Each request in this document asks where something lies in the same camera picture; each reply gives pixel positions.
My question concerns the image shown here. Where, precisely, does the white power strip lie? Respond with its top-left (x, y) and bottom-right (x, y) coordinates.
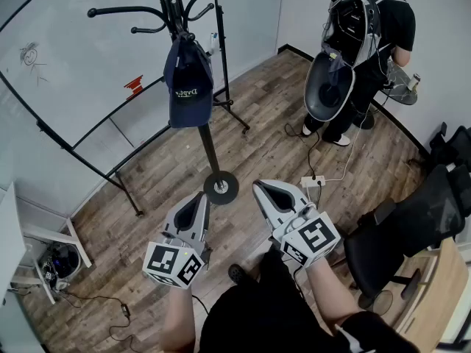
top-left (300, 175), bottom-right (327, 188)

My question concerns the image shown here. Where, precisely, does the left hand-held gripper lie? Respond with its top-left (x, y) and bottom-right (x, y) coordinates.
top-left (142, 192), bottom-right (211, 290)

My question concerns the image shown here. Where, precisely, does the black power adapter with cable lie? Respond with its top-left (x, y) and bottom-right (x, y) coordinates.
top-left (54, 291), bottom-right (138, 349)

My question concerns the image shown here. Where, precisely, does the round marble side table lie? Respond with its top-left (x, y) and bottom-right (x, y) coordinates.
top-left (352, 57), bottom-right (421, 131)

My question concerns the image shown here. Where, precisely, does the person's right forearm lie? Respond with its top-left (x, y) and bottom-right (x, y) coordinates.
top-left (304, 257), bottom-right (366, 337)

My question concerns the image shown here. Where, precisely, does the person's black clothing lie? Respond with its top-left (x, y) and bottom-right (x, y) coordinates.
top-left (197, 247), bottom-right (421, 353)

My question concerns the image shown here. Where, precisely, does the navy baseball cap item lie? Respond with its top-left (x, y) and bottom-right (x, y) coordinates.
top-left (163, 33), bottom-right (215, 129)

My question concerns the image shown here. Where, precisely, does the person's left forearm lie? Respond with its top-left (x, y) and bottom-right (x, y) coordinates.
top-left (158, 285), bottom-right (202, 353)

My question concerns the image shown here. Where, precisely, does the black metal coat stand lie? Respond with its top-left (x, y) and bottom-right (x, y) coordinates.
top-left (87, 0), bottom-right (240, 206)

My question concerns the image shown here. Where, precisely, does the light wooden desk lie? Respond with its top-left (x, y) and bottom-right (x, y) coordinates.
top-left (389, 236), bottom-right (470, 353)

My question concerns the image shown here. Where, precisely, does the black bin with cables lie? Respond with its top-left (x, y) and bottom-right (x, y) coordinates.
top-left (38, 241), bottom-right (81, 290)

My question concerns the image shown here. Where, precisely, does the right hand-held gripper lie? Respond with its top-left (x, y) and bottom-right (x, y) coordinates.
top-left (252, 179), bottom-right (341, 268)

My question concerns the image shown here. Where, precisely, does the black power cable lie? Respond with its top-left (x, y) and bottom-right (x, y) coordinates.
top-left (284, 122), bottom-right (322, 179)

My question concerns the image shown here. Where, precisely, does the white desk frame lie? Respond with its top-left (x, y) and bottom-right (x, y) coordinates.
top-left (0, 181), bottom-right (93, 305)

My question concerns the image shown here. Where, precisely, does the person's black shoe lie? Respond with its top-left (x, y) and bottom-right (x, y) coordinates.
top-left (227, 263), bottom-right (244, 283)

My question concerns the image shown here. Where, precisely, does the black framed rolling whiteboard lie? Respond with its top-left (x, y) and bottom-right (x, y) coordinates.
top-left (0, 0), bottom-right (252, 217)

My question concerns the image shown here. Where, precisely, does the white power cable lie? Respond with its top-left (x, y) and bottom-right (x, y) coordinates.
top-left (325, 121), bottom-right (364, 183)

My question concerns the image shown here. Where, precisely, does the black mesh office chair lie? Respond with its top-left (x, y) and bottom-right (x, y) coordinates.
top-left (428, 121), bottom-right (471, 169)
top-left (343, 163), bottom-right (471, 310)

